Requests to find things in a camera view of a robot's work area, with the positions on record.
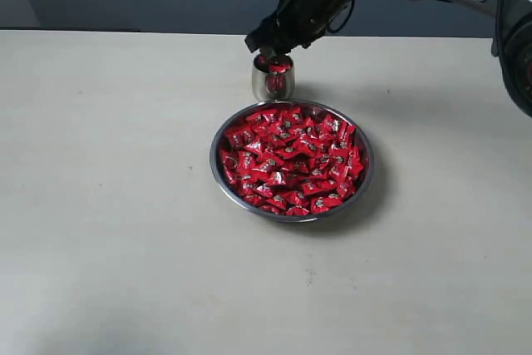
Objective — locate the stainless steel cup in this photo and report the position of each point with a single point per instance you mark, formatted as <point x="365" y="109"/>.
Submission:
<point x="270" y="87"/>

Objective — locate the pile of red wrapped candies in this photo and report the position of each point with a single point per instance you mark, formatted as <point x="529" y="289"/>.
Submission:
<point x="291" y="161"/>

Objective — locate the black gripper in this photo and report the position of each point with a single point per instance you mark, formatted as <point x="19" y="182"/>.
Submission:
<point x="296" y="23"/>

